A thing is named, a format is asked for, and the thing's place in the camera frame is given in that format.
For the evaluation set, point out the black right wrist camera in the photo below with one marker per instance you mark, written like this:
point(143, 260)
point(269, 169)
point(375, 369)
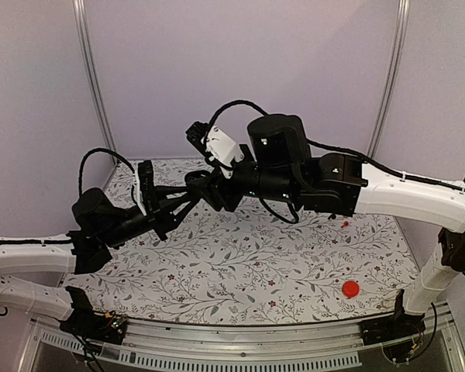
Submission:
point(195, 135)

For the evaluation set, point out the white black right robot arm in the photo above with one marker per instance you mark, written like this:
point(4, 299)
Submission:
point(277, 165)

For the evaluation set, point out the aluminium post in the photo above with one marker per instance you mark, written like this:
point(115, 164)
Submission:
point(81, 19)
point(397, 47)

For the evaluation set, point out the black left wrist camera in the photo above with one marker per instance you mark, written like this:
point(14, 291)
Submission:
point(147, 187)

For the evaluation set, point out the white right camera bracket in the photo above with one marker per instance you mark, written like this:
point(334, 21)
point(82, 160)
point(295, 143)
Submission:
point(223, 149)

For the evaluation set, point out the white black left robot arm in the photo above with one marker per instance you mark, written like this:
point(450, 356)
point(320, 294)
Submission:
point(103, 227)

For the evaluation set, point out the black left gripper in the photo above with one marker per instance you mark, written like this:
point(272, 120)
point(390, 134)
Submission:
point(166, 217)

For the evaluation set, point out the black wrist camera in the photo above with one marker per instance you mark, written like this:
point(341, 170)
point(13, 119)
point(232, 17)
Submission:
point(147, 187)
point(195, 135)

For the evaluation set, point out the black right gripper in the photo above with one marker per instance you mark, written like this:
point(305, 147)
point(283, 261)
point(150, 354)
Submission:
point(217, 195)

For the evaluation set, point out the floral patterned table mat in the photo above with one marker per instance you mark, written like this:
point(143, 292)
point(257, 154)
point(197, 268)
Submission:
point(248, 267)

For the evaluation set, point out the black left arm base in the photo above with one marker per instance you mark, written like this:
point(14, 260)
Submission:
point(85, 322)

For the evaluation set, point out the aluminium front rail frame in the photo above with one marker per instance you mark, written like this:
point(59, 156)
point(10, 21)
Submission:
point(324, 346)

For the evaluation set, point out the aluminium back left post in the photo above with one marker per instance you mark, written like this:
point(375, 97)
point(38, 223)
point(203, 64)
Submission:
point(81, 19)

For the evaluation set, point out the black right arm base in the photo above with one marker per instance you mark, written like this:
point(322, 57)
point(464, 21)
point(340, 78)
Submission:
point(395, 326)

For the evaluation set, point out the white left camera bracket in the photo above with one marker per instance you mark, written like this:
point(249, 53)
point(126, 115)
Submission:
point(137, 195)

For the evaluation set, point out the red round bottle cap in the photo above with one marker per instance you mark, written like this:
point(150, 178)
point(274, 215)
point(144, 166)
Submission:
point(350, 289)

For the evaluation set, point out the aluminium back right post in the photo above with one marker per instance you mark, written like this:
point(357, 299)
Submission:
point(397, 47)

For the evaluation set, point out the white camera bracket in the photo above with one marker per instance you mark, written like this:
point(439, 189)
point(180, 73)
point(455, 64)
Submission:
point(223, 149)
point(137, 195)

